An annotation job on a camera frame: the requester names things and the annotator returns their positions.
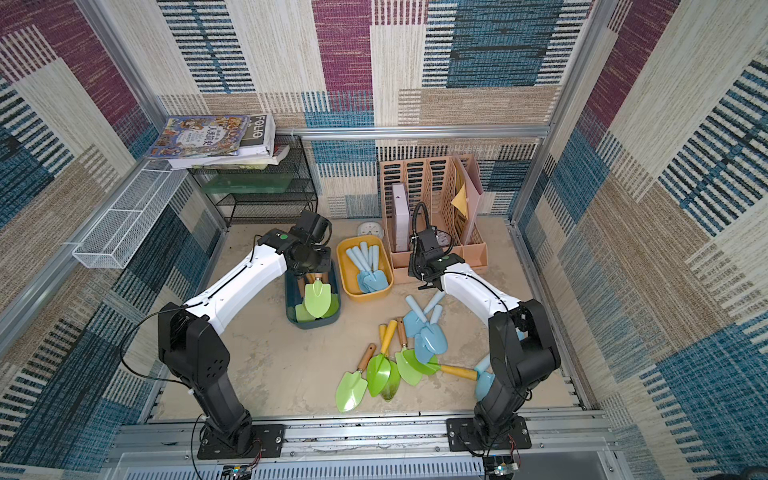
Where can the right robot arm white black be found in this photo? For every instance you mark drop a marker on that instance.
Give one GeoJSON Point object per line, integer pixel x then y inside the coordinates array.
{"type": "Point", "coordinates": [523, 351]}

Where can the yellow storage tray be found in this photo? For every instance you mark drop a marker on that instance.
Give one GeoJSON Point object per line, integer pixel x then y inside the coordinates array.
{"type": "Point", "coordinates": [348, 271]}

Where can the white box in organizer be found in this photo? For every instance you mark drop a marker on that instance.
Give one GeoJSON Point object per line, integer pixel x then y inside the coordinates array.
{"type": "Point", "coordinates": [400, 218]}

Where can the pink folder with yellow paper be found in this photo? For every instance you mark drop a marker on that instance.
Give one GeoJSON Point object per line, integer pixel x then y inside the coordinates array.
{"type": "Point", "coordinates": [468, 195]}

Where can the green shovel yellow handle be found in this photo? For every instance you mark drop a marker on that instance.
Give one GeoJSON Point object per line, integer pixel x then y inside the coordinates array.
{"type": "Point", "coordinates": [432, 366]}
{"type": "Point", "coordinates": [382, 373]}

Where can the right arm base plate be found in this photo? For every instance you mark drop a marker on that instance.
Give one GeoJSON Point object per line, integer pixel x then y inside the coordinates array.
{"type": "Point", "coordinates": [468, 436]}

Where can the pink desk file organizer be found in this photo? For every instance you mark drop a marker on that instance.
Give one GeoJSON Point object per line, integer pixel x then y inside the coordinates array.
{"type": "Point", "coordinates": [430, 180]}

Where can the colorful picture book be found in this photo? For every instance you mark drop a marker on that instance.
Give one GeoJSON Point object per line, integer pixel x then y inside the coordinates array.
{"type": "Point", "coordinates": [199, 136]}

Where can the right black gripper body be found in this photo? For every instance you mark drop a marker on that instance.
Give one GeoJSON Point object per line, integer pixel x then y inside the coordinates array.
{"type": "Point", "coordinates": [429, 271]}

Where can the green shovel wooden handle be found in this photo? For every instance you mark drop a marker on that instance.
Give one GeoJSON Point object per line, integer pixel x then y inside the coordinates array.
{"type": "Point", "coordinates": [407, 371]}
{"type": "Point", "coordinates": [334, 306]}
{"type": "Point", "coordinates": [353, 385]}
{"type": "Point", "coordinates": [302, 315]}
{"type": "Point", "coordinates": [317, 295]}

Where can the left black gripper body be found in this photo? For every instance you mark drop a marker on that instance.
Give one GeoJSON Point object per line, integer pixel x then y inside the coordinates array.
{"type": "Point", "coordinates": [319, 261]}

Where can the white wire mesh basket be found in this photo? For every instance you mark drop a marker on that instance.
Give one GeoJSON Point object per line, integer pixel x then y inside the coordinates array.
{"type": "Point", "coordinates": [117, 235]}

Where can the stack of white books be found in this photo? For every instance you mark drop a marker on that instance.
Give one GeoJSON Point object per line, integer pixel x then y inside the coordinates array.
{"type": "Point", "coordinates": [258, 149]}

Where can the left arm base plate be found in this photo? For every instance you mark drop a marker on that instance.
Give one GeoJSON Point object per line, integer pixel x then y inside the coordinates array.
{"type": "Point", "coordinates": [254, 441]}

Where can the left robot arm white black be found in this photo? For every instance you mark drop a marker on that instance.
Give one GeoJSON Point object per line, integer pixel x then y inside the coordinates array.
{"type": "Point", "coordinates": [189, 336]}

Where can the dark teal storage tray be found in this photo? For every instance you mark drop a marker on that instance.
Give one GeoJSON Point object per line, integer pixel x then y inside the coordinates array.
{"type": "Point", "coordinates": [293, 298]}

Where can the white alarm clock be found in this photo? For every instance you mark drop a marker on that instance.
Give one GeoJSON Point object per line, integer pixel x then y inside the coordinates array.
{"type": "Point", "coordinates": [370, 228]}

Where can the black wire shelf rack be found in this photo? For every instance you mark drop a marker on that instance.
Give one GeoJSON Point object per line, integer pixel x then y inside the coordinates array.
{"type": "Point", "coordinates": [262, 194]}

